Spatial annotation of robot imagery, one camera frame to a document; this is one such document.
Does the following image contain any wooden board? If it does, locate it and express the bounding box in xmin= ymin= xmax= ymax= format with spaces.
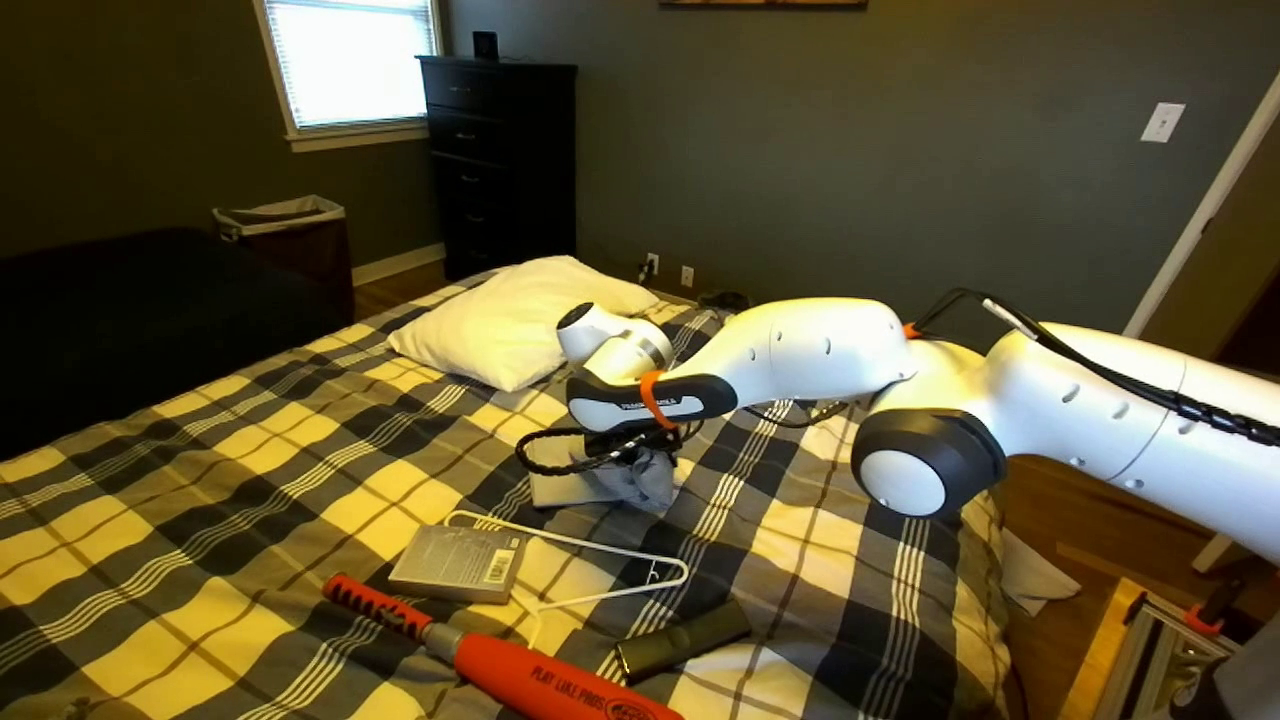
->
xmin=1066 ymin=573 xmax=1152 ymax=720

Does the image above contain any orange strap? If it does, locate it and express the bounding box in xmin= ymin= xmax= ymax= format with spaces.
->
xmin=633 ymin=368 xmax=682 ymax=439

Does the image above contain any bright window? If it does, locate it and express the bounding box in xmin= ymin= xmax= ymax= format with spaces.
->
xmin=253 ymin=0 xmax=454 ymax=150

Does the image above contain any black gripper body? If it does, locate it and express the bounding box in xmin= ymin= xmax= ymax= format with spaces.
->
xmin=579 ymin=413 xmax=688 ymax=473

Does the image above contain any white pillow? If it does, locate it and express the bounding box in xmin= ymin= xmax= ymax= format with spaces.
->
xmin=390 ymin=251 xmax=672 ymax=400

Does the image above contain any white door trim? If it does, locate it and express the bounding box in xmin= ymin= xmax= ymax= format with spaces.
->
xmin=1125 ymin=71 xmax=1280 ymax=335

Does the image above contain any white paper sheet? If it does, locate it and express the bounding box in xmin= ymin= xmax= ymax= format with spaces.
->
xmin=996 ymin=525 xmax=1088 ymax=620

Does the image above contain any dark futon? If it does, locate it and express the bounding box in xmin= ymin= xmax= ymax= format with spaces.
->
xmin=0 ymin=224 xmax=355 ymax=465

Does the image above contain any metal stand frame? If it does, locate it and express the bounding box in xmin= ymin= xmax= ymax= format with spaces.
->
xmin=1102 ymin=591 xmax=1252 ymax=720

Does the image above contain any white light switch plate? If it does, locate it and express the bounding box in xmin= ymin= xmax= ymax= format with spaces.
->
xmin=1138 ymin=95 xmax=1193 ymax=146

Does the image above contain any olive green cylinder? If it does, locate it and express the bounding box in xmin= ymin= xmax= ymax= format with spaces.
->
xmin=611 ymin=596 xmax=762 ymax=683

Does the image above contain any white wire hanger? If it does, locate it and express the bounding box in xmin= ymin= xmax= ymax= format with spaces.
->
xmin=445 ymin=505 xmax=696 ymax=620

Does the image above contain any plaid comforter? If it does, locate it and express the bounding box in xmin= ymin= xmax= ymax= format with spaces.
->
xmin=0 ymin=255 xmax=1018 ymax=720

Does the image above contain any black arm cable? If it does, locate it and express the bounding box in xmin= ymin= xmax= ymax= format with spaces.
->
xmin=978 ymin=293 xmax=1280 ymax=451

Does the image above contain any red baseball bat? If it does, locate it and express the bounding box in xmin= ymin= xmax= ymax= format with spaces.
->
xmin=321 ymin=573 xmax=688 ymax=720

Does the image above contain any black dresser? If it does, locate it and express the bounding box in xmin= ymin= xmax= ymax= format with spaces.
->
xmin=418 ymin=52 xmax=586 ymax=282

